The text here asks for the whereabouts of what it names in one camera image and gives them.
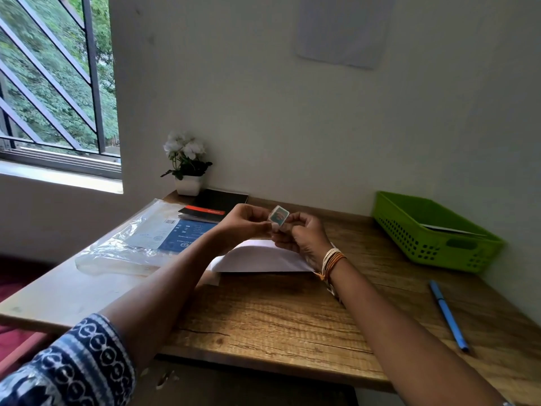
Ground person's left hand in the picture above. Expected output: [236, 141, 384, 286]
[218, 204, 274, 251]

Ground person's right hand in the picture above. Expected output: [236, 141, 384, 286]
[270, 211, 335, 273]

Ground small postage stamp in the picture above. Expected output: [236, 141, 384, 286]
[269, 205, 291, 227]

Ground person's right forearm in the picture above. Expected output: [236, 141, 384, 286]
[326, 257, 510, 406]

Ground person's left forearm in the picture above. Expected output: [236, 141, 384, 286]
[99, 227, 237, 373]

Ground white envelope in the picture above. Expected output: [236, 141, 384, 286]
[210, 239, 316, 274]

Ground black notebook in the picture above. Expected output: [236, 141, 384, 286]
[191, 189, 249, 215]

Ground black booklet with red stripe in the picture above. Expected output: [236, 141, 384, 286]
[178, 205, 227, 225]

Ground blue envelope pack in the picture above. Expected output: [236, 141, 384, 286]
[158, 218, 219, 254]

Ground white flower pot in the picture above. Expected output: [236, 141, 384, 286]
[174, 175, 203, 197]

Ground white flower plant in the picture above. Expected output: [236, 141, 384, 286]
[160, 131, 213, 181]

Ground green plastic basket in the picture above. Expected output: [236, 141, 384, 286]
[371, 190, 506, 274]

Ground clear plastic bag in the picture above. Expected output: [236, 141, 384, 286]
[75, 198, 221, 288]

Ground white paper in basket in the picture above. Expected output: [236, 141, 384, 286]
[420, 223, 487, 238]

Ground blue pen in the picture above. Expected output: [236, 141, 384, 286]
[429, 280, 470, 353]

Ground window with metal grille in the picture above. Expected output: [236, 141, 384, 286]
[0, 0, 122, 180]

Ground blue patterned sleeve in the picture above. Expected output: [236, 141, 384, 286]
[0, 314, 137, 406]

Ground maroon bed cover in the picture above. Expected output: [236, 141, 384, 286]
[0, 258, 57, 379]

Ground white and orange thread bracelets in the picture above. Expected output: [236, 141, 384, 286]
[314, 248, 348, 299]

